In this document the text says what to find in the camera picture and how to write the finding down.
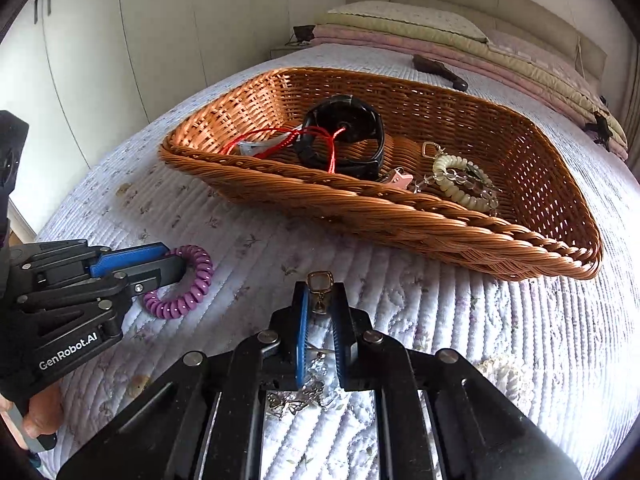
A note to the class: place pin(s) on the person's left hand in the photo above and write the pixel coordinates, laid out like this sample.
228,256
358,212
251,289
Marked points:
45,410

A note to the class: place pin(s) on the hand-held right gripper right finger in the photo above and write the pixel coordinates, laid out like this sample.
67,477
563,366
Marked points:
342,340

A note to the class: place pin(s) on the pink pillow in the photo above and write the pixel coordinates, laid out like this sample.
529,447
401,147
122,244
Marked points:
520,45

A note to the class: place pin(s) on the pink folded quilt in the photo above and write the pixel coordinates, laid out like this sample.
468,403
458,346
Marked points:
380,49

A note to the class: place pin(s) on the white nightstand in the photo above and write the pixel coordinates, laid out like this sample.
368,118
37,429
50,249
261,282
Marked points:
287,51

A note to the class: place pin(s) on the beige folded quilt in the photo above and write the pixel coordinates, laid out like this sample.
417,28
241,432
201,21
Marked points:
500,62

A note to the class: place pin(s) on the black clip near pillows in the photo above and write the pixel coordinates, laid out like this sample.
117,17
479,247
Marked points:
600,127

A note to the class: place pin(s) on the small dark basket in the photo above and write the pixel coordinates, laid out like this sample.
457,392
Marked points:
303,33

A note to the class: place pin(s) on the brown wicker basket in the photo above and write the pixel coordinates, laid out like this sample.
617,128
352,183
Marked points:
400,220

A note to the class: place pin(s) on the white wardrobe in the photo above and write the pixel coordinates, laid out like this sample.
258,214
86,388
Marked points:
175,20

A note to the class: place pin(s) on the cream pillow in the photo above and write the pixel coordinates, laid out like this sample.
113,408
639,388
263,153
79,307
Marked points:
410,17

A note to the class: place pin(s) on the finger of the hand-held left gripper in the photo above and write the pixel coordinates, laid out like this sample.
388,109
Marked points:
150,280
130,257

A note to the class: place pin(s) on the dark brown brush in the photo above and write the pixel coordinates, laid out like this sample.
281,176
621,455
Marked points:
435,66

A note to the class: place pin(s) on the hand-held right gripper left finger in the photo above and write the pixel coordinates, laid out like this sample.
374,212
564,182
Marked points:
300,340

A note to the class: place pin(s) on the black round bangle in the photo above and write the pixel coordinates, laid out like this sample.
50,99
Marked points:
320,112

